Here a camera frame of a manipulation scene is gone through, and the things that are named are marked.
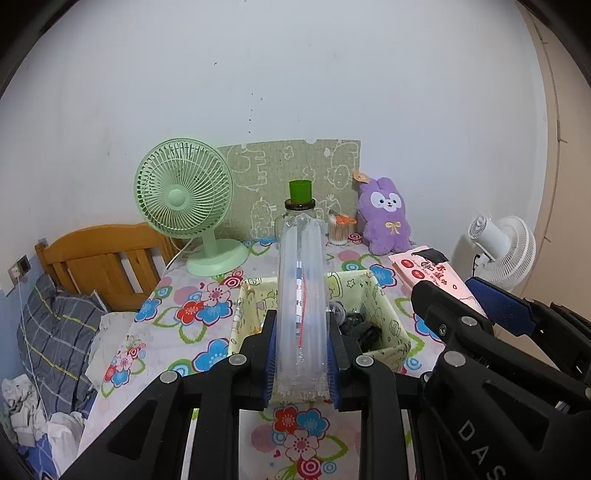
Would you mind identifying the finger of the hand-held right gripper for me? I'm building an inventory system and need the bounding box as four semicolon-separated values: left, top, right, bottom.
410;279;496;352
465;276;591;398

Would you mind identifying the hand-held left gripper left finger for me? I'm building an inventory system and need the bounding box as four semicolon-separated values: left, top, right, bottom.
60;310;278;480

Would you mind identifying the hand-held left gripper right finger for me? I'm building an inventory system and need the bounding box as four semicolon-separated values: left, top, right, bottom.
325;311;419;480

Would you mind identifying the pink packet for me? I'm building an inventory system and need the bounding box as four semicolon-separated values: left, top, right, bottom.
388;246;490;319

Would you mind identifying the yellow-green printed storage box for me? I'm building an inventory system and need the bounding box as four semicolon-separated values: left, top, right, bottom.
228;271;413;398

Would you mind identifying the clear plastic bottle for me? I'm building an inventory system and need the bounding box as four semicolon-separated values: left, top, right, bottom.
276;215;331;402

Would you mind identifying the white standing fan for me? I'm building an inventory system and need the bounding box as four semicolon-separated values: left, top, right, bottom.
467;213;536;291

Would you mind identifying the floral tablecloth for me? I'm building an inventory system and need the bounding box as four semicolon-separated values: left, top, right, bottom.
78;235;490;480

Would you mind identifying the purple plush bunny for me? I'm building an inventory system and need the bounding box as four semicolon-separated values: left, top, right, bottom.
353;171;414;256

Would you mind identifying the cotton swab jar orange lid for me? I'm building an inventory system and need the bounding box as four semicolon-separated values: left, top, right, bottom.
327;210;357;245

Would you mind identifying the beige wardrobe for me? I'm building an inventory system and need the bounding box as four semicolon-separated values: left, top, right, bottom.
517;0;591;315

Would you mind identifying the glass jar with green lid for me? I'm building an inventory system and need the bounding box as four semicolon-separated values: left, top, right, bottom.
276;180;329;252

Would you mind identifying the green desk fan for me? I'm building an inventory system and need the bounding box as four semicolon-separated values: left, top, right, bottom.
134;137;250;277

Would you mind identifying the wooden bed headboard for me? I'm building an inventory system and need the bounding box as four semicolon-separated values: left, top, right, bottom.
36;223;178;312

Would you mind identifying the green printed cardboard sheet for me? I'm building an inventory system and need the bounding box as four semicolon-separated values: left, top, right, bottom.
217;137;362;241

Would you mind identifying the grey plaid pillow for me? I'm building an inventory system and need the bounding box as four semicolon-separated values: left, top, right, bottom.
17;274;108;411

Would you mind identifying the white crumpled cloth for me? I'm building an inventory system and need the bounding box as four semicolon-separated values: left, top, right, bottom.
0;374;88;476

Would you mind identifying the white fan cable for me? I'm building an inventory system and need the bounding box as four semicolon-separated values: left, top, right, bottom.
164;240;192;273

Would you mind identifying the wall socket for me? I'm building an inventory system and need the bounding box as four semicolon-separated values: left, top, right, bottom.
9;256;31;282

